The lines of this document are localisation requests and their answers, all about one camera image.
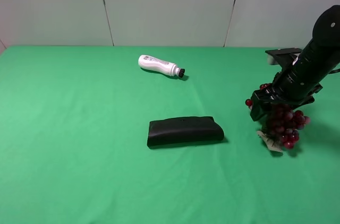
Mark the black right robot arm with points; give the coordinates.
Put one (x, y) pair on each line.
(302, 69)

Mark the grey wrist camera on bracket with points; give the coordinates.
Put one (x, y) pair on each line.
(283, 57)

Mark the red grape bunch with leaves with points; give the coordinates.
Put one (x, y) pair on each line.
(280, 127)

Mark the white bottle with black cap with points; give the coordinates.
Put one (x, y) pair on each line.
(151, 63)

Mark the black folded cloth pouch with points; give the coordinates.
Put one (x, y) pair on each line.
(184, 131)

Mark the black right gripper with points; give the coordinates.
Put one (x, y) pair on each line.
(286, 88)

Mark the green table cloth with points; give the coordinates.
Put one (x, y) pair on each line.
(74, 129)

